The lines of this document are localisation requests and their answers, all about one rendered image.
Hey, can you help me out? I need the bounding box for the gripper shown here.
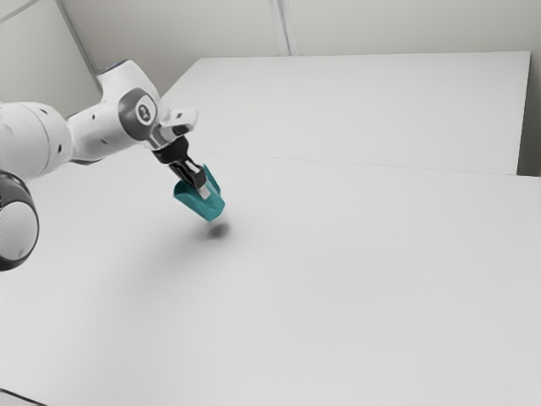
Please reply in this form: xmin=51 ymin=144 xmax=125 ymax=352
xmin=151 ymin=136 xmax=210 ymax=200

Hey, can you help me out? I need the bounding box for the teal faceted mug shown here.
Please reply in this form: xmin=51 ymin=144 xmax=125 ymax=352
xmin=172 ymin=163 xmax=227 ymax=222

